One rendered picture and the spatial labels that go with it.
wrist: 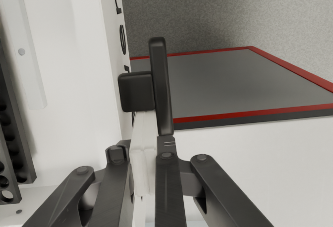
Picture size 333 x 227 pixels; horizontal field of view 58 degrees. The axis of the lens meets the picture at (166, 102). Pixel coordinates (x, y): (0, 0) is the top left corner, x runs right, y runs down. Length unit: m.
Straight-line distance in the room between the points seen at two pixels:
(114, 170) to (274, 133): 0.29
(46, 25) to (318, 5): 1.07
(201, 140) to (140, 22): 0.78
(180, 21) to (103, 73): 0.94
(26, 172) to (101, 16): 0.17
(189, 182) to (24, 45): 0.19
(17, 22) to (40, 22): 0.02
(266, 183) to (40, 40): 0.33
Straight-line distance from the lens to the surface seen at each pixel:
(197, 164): 0.15
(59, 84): 0.30
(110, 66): 0.19
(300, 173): 0.46
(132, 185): 0.17
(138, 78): 0.21
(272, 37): 1.20
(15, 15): 0.29
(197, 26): 1.13
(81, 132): 0.31
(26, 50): 0.29
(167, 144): 0.19
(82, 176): 0.16
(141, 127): 0.20
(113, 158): 0.17
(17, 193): 0.29
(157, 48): 0.20
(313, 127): 0.43
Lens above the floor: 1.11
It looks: 71 degrees down
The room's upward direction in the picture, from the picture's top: 175 degrees clockwise
